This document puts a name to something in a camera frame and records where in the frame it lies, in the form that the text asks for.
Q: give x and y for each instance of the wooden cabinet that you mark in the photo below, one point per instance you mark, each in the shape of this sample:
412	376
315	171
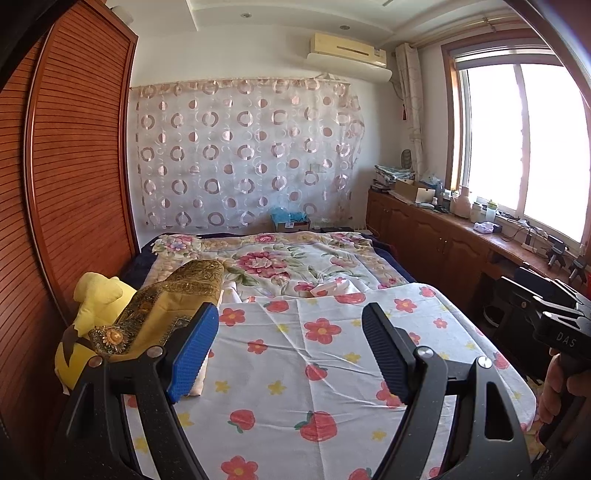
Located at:
425	235

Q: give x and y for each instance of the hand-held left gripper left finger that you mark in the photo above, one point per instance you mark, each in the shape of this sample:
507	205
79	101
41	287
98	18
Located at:
194	355

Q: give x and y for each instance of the white power strip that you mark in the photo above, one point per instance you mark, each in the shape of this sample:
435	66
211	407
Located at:
533	242

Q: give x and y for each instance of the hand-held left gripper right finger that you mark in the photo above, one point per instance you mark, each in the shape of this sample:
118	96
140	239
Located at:
385	355

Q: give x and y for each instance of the dark oval ornament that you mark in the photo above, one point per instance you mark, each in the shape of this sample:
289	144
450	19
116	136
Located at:
406	159

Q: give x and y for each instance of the gold patterned garment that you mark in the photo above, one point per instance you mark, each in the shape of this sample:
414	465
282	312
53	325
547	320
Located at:
152	309

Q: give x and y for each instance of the yellow plush toy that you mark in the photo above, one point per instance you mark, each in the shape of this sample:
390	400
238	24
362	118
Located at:
97	290

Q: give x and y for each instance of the white plastic bag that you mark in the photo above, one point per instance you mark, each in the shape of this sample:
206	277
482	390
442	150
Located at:
485	227

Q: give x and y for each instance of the blue box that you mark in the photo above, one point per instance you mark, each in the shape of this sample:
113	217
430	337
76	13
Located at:
286	219

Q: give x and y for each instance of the window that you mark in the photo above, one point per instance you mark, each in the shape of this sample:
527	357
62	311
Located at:
531	138

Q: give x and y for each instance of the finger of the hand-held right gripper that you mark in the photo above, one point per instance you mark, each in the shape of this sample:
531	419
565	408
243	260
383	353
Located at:
549	284
556	307

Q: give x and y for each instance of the stack of folded cloths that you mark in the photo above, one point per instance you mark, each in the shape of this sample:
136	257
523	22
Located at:
390	173

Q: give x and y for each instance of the cardboard box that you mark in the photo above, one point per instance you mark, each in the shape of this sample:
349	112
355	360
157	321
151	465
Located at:
408	189

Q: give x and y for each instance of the wooden slatted wardrobe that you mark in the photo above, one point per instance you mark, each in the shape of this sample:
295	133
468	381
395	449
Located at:
78	161

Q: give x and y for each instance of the floral blanket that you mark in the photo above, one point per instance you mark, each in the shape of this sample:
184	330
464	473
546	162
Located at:
268	263

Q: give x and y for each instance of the white strawberry print sheet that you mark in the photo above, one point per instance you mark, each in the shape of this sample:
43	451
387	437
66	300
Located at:
300	369

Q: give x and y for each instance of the small black tripod stand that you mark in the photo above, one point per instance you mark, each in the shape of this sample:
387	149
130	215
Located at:
556	254
577	272

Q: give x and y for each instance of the white tied window curtain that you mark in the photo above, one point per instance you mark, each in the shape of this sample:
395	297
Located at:
413	92

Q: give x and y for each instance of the person's right hand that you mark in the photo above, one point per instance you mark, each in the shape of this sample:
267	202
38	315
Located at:
551	399

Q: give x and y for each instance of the white bottle green cap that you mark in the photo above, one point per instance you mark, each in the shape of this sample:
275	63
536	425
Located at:
490	211

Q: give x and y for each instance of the white air conditioner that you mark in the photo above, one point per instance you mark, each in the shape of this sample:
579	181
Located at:
351	70

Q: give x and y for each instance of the sheer circle pattern curtain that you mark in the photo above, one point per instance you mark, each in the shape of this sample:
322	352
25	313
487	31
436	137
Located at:
240	152

